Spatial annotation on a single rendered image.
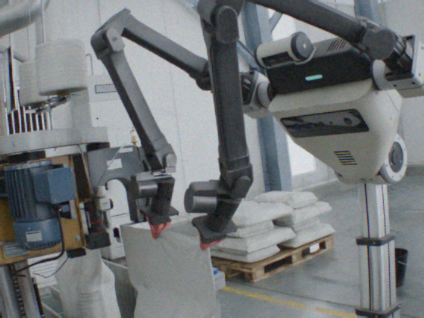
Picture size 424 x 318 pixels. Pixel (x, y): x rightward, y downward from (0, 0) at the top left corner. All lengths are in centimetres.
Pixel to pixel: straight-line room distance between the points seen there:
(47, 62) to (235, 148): 67
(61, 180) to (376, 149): 87
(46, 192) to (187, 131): 551
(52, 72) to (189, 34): 568
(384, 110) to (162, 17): 572
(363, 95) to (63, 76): 83
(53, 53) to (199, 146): 552
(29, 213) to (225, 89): 69
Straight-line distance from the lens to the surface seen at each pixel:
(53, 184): 133
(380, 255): 159
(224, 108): 100
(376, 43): 110
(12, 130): 447
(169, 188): 139
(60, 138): 146
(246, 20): 778
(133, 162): 173
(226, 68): 97
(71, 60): 146
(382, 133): 135
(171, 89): 669
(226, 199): 112
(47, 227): 140
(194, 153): 680
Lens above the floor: 134
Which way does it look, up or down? 3 degrees down
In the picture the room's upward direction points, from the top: 8 degrees counter-clockwise
